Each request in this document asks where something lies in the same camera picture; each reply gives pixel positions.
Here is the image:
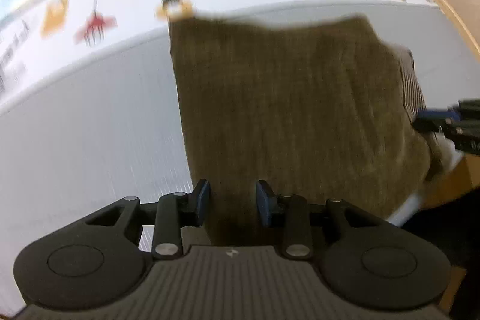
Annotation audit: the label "grey bed sheet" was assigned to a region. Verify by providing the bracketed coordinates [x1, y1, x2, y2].
[1, 2, 479, 315]

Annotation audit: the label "brown corduroy pants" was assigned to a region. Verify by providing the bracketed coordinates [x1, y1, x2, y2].
[168, 17, 432, 245]

